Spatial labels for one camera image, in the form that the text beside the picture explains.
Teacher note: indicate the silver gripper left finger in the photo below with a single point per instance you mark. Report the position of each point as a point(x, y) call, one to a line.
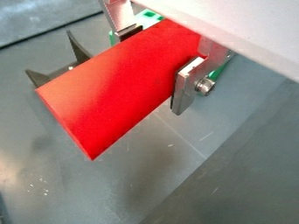
point(120, 18)

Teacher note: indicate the green foam shape board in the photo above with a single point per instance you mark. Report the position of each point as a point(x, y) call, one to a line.
point(155, 23)

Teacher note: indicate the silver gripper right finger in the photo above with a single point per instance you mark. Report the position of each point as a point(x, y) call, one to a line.
point(192, 77)

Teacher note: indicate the red cylinder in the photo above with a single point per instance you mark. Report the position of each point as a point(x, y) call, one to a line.
point(107, 94)

